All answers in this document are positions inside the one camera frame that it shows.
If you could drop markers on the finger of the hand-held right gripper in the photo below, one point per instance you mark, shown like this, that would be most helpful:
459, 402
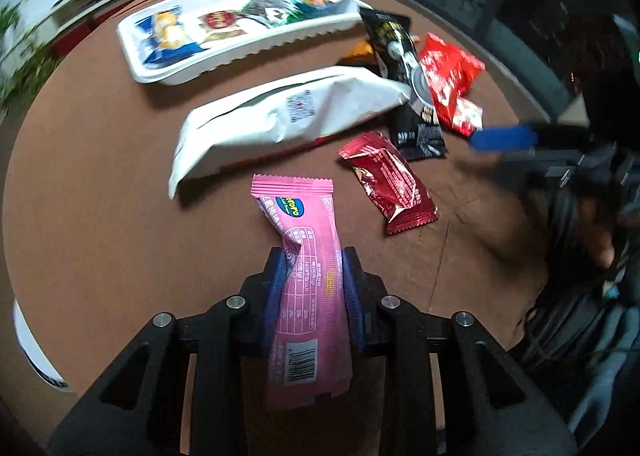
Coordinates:
500, 138

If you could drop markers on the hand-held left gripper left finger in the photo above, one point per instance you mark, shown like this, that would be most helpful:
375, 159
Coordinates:
275, 301

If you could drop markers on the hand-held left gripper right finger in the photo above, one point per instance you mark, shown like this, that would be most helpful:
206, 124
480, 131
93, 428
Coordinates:
354, 306

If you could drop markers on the small red white snack packet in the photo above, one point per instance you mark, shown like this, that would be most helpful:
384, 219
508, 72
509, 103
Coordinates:
467, 116

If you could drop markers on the pink snack packet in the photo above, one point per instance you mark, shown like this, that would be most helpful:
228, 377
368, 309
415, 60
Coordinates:
310, 236

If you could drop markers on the black snack packet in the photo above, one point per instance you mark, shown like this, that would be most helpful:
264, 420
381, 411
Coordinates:
420, 131

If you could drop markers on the large red snack packet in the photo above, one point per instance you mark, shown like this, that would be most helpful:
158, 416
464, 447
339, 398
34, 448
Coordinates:
445, 66

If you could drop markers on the dark red snack packet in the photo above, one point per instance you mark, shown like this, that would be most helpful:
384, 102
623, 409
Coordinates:
390, 181

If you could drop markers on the orange snack packet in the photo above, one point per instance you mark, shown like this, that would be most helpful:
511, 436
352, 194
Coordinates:
357, 53

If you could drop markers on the large white snack packet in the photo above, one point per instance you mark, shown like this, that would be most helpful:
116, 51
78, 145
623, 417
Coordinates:
280, 121

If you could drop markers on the white plastic tray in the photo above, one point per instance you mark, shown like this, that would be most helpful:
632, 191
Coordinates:
240, 56

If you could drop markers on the gold snack packet red label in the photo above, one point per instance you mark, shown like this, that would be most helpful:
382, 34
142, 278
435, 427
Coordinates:
217, 21

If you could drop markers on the blue bread snack packet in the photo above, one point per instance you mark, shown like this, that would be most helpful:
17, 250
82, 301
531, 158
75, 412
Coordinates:
167, 33

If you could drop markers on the person's right hand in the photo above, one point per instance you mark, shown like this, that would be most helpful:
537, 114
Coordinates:
597, 233

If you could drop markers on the person's dark clothing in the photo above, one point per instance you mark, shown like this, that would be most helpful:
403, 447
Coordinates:
560, 316

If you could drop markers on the white object dark print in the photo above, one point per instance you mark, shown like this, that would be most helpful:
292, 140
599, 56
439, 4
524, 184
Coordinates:
40, 356

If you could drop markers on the red storage box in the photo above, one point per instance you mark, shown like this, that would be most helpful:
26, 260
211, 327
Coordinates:
100, 20

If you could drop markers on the trailing pothos plant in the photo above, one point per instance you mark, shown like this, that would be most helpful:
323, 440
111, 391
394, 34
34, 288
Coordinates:
22, 66

